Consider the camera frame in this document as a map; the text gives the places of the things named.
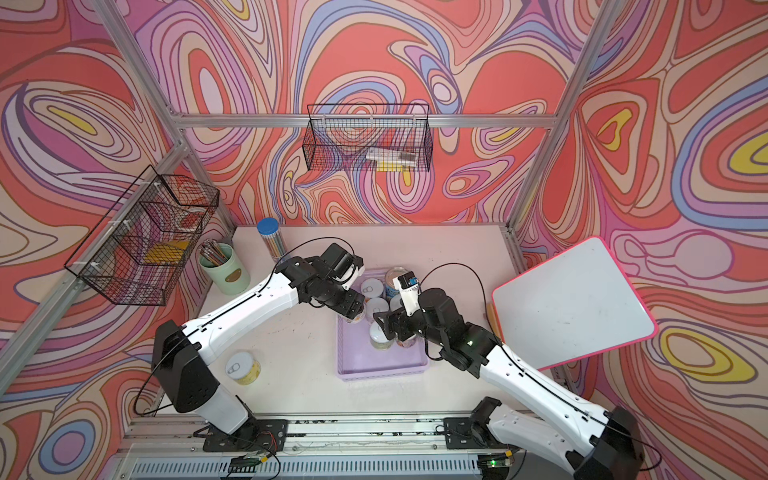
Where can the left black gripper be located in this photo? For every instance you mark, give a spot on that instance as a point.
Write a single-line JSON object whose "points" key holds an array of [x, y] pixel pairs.
{"points": [[352, 304]]}

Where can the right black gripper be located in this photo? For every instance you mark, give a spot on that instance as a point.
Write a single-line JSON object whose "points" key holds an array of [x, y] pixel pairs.
{"points": [[399, 316]]}

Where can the orange label pull-tab can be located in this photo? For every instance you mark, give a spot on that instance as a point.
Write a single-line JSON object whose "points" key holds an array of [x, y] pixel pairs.
{"points": [[372, 288]]}

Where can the large blue label can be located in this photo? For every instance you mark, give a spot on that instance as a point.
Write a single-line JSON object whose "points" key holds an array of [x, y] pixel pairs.
{"points": [[390, 281]]}

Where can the purple plastic perforated basket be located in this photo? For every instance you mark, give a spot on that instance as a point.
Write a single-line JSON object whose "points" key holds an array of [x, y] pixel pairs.
{"points": [[357, 358]]}

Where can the silver pull-tab can front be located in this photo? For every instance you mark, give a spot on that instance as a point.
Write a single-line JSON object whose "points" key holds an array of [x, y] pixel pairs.
{"points": [[357, 319]]}

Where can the can with white plastic lid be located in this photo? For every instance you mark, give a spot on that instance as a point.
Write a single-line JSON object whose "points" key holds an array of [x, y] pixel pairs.
{"points": [[407, 343]]}

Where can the orange can plastic lid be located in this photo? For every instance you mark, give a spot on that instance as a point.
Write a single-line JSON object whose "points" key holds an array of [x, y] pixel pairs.
{"points": [[395, 303]]}

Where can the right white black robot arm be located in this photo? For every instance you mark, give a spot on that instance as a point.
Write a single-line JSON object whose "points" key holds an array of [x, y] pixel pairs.
{"points": [[582, 438]]}

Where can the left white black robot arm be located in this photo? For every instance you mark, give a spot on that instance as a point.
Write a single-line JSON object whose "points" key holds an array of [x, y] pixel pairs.
{"points": [[183, 354]]}

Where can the items in back basket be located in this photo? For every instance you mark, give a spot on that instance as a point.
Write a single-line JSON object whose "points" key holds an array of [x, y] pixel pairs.
{"points": [[388, 160]]}

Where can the wooden board stand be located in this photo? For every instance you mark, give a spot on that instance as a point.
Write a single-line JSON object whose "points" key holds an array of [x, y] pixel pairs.
{"points": [[491, 314]]}

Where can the clear tube blue lid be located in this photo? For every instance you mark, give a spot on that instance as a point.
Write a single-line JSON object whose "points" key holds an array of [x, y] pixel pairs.
{"points": [[269, 230]]}

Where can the yellow label pull-tab can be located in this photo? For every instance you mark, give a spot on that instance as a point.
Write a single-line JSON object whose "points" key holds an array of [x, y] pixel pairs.
{"points": [[243, 368]]}

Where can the green cup with pencils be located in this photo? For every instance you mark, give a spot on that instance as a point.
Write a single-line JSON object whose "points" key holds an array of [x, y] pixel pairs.
{"points": [[223, 266]]}

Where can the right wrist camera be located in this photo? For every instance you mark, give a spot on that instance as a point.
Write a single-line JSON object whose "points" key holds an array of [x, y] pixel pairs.
{"points": [[408, 287]]}

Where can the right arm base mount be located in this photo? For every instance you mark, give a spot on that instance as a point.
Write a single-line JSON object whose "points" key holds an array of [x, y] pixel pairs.
{"points": [[472, 432]]}

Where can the white board pink frame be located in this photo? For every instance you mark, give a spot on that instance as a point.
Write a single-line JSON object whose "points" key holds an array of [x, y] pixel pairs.
{"points": [[575, 305]]}

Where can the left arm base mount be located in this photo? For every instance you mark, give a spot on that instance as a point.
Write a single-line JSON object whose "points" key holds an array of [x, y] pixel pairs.
{"points": [[267, 435]]}

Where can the black wire basket back wall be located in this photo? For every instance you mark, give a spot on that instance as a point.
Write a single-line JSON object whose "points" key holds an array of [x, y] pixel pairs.
{"points": [[338, 135]]}

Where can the black wire basket wall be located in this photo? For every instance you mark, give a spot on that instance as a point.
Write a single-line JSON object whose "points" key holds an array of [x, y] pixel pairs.
{"points": [[147, 237], [338, 135]]}

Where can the black wire basket left wall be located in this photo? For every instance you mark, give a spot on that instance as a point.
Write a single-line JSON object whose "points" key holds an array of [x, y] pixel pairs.
{"points": [[147, 237]]}

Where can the aluminium rail front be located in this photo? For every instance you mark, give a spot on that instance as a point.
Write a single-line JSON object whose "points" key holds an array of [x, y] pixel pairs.
{"points": [[349, 446]]}

